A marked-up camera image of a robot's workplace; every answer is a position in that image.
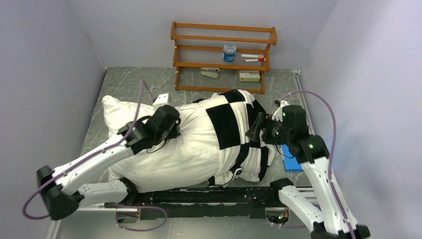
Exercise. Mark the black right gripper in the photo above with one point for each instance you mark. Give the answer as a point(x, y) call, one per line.
point(254, 131)

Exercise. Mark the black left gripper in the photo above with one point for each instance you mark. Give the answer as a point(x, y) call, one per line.
point(174, 133)

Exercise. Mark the white pillow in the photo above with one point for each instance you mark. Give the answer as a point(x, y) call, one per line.
point(190, 159)

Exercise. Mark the black white checkered pillowcase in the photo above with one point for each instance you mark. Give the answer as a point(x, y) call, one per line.
point(232, 114)

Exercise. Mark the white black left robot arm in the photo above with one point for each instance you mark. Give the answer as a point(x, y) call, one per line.
point(66, 188)

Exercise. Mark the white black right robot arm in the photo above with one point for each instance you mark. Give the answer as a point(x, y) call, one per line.
point(332, 219)

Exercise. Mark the blue foam block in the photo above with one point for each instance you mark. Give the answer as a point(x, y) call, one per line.
point(289, 161)

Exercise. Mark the small white red box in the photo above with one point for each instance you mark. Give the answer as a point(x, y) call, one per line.
point(249, 76)

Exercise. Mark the wooden shelf rack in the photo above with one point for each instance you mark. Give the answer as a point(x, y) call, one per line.
point(212, 46)

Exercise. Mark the red capped marker pen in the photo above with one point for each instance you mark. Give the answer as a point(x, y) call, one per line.
point(255, 60)

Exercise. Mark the white marker pen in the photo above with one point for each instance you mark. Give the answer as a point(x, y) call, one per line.
point(252, 56)

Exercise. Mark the blue white round jar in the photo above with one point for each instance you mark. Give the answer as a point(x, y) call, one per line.
point(229, 51)

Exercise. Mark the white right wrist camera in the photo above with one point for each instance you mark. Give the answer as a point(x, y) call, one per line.
point(282, 105)

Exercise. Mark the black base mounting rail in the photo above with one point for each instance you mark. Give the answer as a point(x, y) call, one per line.
point(252, 202)

